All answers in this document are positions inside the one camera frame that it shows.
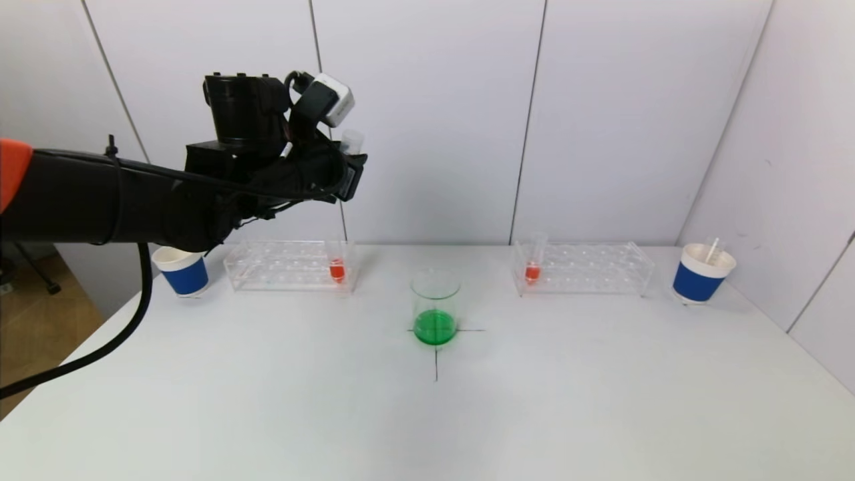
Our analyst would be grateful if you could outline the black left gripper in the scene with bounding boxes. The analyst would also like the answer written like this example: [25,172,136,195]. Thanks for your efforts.
[309,140,369,202]

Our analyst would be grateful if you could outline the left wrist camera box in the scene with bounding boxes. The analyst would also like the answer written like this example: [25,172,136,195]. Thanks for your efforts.
[304,73,356,128]

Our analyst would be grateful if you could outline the test tube with red liquid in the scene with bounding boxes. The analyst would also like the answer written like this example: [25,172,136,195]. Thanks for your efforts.
[524,231,550,286]
[327,235,349,285]

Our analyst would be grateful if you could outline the blue white paper cup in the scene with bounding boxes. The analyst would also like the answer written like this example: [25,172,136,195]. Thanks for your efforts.
[152,246,210,298]
[672,243,737,306]

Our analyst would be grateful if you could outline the clear glass beaker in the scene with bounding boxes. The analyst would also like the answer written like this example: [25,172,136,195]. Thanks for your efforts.
[409,268,462,347]

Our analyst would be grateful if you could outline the black tripod stand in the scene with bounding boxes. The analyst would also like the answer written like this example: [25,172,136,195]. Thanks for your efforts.
[12,242,62,296]

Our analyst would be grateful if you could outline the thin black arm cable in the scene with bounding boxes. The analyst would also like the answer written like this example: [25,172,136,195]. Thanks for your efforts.
[284,70,315,144]

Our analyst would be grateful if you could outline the clear acrylic test tube rack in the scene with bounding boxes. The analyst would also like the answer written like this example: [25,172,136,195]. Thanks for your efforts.
[511,240,655,298]
[224,240,357,293]

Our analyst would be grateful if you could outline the thick black hanging cable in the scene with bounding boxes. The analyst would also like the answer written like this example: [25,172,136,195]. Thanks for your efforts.
[0,242,154,400]

